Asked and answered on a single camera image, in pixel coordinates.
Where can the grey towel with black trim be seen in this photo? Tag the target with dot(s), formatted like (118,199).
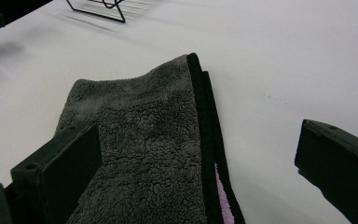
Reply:
(143,140)

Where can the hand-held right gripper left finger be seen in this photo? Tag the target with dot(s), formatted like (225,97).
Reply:
(59,168)

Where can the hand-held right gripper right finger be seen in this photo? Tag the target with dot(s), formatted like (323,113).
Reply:
(338,161)

